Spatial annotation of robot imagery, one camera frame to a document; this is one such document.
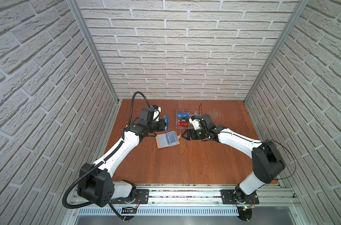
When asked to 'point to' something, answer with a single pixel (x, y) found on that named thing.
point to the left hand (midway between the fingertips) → (170, 122)
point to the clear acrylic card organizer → (191, 112)
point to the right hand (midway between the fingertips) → (188, 135)
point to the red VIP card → (183, 123)
